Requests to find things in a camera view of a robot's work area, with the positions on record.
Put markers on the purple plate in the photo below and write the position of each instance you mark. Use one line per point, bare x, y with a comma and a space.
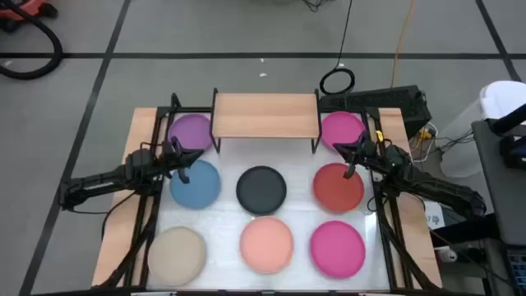
191, 131

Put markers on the white translucent bin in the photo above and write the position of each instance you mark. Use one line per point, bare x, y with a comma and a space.
503, 96

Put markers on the wooden shelf with black legs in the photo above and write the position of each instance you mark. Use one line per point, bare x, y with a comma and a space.
267, 115

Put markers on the black plate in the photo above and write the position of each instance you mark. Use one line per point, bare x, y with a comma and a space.
261, 190

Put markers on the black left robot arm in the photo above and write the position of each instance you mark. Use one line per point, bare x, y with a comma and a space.
102, 181

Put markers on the black aluminium frame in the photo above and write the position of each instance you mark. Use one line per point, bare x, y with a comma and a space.
149, 207

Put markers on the yellow power connector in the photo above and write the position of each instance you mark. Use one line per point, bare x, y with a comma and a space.
425, 134

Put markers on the salmon plate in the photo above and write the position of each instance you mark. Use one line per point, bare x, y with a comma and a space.
267, 244

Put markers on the orange vacuum cleaner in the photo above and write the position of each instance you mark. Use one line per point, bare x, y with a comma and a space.
20, 8

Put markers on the black computer case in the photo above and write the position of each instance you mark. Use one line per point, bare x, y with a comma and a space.
394, 100

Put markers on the blue plate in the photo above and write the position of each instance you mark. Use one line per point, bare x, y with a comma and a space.
199, 189

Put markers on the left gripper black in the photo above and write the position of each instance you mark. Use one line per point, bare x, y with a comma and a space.
172, 160

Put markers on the beige plate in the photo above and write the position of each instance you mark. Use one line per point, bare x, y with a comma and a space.
176, 257

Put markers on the large pink plate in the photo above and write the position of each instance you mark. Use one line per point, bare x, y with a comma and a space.
337, 248

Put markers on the small magenta plate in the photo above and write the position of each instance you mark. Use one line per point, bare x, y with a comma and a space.
341, 127

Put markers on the grey desk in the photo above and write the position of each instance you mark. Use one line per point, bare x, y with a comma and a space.
509, 197

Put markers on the black device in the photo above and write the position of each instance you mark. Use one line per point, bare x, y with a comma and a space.
513, 152

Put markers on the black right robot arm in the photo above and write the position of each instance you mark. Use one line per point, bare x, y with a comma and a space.
444, 193

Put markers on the white glossy table sheet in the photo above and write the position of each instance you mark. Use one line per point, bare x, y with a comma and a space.
230, 224

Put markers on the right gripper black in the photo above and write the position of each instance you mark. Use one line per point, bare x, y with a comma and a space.
367, 155

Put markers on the white paper card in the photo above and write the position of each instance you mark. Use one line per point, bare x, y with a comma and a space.
435, 215

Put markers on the backlit keyboard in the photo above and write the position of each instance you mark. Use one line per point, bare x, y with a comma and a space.
518, 267

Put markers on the red plate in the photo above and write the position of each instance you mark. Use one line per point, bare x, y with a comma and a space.
337, 193

